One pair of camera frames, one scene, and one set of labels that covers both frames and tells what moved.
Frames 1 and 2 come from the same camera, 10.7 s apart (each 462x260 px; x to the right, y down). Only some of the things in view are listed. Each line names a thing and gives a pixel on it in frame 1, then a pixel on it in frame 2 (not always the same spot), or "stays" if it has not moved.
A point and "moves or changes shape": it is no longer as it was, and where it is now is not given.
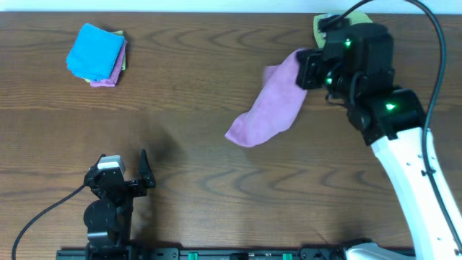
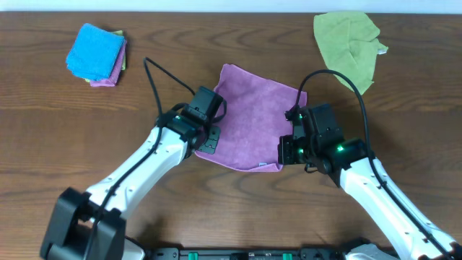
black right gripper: [312, 59] -> [285, 157]
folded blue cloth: [94, 53] stays
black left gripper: [149, 179] -> [213, 144]
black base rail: [201, 253] stays
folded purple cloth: [115, 72] stays
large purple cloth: [276, 109] moves or changes shape
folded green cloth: [123, 62] stays
